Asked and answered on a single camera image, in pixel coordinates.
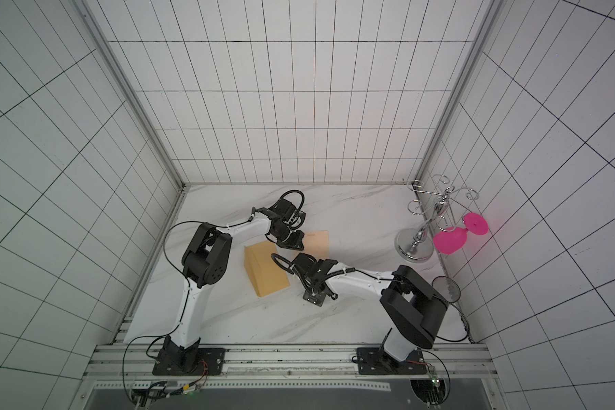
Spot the tan kraft envelope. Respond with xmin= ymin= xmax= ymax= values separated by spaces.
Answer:
xmin=244 ymin=242 xmax=290 ymax=297

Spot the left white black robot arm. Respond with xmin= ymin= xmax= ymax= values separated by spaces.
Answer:
xmin=153 ymin=190 xmax=306 ymax=375

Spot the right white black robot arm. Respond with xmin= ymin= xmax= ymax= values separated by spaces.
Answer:
xmin=279 ymin=253 xmax=450 ymax=375

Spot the pink plastic wine glass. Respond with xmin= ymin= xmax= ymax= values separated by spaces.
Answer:
xmin=433 ymin=213 xmax=490 ymax=255

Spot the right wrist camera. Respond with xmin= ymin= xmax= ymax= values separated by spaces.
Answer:
xmin=302 ymin=290 xmax=327 ymax=307

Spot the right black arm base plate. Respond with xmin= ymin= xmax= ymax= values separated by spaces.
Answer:
xmin=351 ymin=348 xmax=428 ymax=376

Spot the chrome wire glass rack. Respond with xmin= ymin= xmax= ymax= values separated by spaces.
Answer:
xmin=394 ymin=174 xmax=479 ymax=263

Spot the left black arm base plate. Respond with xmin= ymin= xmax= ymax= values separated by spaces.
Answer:
xmin=152 ymin=347 xmax=226 ymax=377

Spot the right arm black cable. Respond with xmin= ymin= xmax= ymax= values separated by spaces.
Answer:
xmin=435 ymin=301 xmax=472 ymax=343

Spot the aluminium mounting rail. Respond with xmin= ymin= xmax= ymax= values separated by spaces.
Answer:
xmin=84 ymin=344 xmax=498 ymax=384

